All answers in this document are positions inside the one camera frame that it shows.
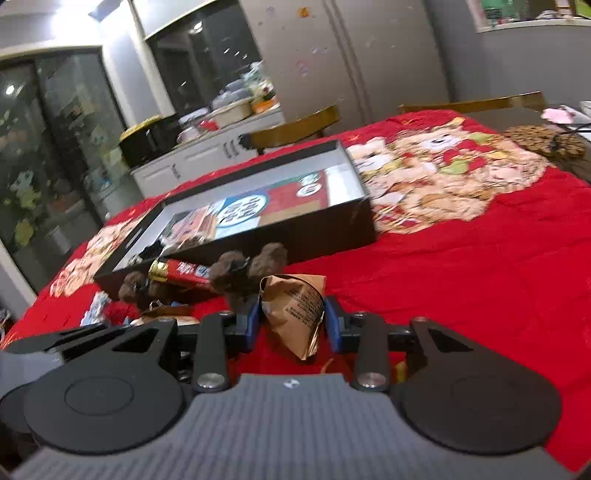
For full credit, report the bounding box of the yellow bumpy tray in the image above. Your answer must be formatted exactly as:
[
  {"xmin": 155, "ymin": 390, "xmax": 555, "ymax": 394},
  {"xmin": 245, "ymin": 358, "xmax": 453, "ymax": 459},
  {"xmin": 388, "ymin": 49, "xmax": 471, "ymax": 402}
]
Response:
[{"xmin": 121, "ymin": 115, "xmax": 163, "ymax": 136}]

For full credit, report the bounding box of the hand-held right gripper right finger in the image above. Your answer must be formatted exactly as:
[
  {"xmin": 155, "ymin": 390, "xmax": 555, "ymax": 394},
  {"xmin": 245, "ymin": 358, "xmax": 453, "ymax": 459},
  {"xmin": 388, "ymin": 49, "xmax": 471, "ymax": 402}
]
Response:
[{"xmin": 325, "ymin": 296, "xmax": 476, "ymax": 393}]

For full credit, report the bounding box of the green wall poster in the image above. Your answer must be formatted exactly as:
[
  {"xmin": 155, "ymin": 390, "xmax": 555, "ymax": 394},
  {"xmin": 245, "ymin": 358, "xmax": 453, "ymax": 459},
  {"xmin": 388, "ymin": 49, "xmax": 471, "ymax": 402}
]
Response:
[{"xmin": 480, "ymin": 0, "xmax": 523, "ymax": 25}]

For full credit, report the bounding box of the brown paper packet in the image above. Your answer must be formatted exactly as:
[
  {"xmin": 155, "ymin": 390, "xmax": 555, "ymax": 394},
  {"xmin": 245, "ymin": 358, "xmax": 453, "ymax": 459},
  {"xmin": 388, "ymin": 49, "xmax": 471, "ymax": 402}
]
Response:
[{"xmin": 259, "ymin": 274, "xmax": 327, "ymax": 361}]

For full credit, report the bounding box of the red printed blanket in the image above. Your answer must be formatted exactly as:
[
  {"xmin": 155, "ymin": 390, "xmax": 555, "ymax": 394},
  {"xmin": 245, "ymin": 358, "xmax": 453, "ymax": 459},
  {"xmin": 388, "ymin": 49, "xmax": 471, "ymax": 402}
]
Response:
[{"xmin": 0, "ymin": 108, "xmax": 591, "ymax": 472}]

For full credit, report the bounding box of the beige plastic basin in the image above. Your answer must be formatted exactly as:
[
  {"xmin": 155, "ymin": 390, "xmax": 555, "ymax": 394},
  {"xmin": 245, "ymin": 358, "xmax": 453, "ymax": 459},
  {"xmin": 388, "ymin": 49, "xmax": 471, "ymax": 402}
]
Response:
[{"xmin": 210, "ymin": 99, "xmax": 254, "ymax": 128}]

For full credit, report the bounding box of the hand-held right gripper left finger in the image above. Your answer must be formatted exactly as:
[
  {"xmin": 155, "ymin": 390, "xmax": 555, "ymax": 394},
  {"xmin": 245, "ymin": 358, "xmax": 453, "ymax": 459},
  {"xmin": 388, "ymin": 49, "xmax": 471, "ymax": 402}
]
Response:
[{"xmin": 113, "ymin": 295, "xmax": 262, "ymax": 393}]

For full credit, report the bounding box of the red snack bar packet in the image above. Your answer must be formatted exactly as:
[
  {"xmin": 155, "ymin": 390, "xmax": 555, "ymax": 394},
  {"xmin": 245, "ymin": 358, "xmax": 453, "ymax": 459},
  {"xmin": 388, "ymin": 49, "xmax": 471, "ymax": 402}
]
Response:
[{"xmin": 147, "ymin": 258, "xmax": 214, "ymax": 290}]

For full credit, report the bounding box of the dark window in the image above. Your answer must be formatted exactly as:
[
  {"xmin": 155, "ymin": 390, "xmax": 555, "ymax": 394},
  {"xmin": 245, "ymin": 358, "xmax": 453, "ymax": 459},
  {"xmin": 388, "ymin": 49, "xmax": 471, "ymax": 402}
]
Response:
[{"xmin": 145, "ymin": 4, "xmax": 264, "ymax": 117}]

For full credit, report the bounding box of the pink paper item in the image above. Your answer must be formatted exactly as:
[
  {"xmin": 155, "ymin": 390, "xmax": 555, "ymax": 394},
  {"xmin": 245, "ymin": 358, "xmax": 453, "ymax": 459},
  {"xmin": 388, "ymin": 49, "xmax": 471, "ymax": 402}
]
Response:
[{"xmin": 540, "ymin": 106, "xmax": 579, "ymax": 124}]

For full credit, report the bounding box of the glass sliding door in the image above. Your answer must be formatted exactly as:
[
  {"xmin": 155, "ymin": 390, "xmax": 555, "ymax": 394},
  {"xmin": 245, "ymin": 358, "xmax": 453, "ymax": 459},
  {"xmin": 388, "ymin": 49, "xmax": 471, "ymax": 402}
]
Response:
[{"xmin": 0, "ymin": 46, "xmax": 145, "ymax": 296}]

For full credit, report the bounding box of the silver refrigerator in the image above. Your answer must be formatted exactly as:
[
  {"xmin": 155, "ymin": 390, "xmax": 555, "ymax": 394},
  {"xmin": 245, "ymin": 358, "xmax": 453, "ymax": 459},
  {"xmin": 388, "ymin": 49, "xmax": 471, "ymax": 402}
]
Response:
[{"xmin": 240, "ymin": 0, "xmax": 452, "ymax": 126}]

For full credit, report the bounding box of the white plastic bag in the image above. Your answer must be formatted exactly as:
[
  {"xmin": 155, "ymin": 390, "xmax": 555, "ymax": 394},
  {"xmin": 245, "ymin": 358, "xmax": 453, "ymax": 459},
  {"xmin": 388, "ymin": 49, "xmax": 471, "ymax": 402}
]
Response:
[{"xmin": 242, "ymin": 62, "xmax": 278, "ymax": 105}]

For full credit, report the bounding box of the white kitchen cabinet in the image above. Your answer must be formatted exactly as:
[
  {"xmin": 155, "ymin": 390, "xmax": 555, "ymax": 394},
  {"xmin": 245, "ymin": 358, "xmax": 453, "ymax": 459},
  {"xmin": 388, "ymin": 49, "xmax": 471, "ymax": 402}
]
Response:
[{"xmin": 131, "ymin": 110, "xmax": 287, "ymax": 199}]

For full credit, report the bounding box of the blue white small packet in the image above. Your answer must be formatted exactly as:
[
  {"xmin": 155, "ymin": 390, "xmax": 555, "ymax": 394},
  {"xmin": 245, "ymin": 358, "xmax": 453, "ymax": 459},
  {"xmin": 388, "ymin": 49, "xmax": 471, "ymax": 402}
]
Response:
[{"xmin": 82, "ymin": 292, "xmax": 112, "ymax": 326}]

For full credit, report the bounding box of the brown crochet mat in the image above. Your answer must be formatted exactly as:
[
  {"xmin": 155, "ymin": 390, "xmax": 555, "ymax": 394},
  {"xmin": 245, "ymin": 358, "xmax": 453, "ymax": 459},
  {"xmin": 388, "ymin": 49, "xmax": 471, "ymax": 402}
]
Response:
[{"xmin": 503, "ymin": 124, "xmax": 587, "ymax": 158}]

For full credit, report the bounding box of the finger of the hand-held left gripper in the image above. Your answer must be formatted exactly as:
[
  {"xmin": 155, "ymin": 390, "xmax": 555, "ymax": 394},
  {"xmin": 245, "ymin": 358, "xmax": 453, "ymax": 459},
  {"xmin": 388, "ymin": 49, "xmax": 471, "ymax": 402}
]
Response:
[{"xmin": 4, "ymin": 322, "xmax": 121, "ymax": 356}]

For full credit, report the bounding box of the black cardboard box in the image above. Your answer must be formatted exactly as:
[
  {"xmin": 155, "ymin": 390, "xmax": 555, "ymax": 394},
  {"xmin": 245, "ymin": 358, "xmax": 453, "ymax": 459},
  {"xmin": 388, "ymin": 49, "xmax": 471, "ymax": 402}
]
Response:
[{"xmin": 94, "ymin": 140, "xmax": 378, "ymax": 301}]

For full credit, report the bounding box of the wooden chair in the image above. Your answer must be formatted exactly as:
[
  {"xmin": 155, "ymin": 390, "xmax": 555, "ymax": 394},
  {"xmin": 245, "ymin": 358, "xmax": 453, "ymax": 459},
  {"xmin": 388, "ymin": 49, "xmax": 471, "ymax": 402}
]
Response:
[
  {"xmin": 399, "ymin": 91, "xmax": 546, "ymax": 114},
  {"xmin": 240, "ymin": 104, "xmax": 341, "ymax": 154}
]

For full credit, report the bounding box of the black microwave oven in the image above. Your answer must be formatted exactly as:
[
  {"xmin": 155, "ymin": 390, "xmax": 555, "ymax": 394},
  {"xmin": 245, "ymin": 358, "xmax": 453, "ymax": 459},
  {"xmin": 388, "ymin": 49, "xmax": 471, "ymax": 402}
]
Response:
[{"xmin": 119, "ymin": 116, "xmax": 182, "ymax": 169}]

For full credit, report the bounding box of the red printed card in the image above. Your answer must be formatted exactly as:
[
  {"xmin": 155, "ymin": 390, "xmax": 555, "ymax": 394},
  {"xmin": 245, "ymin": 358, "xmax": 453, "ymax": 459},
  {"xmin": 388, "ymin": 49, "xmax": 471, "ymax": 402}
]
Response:
[{"xmin": 216, "ymin": 170, "xmax": 331, "ymax": 232}]

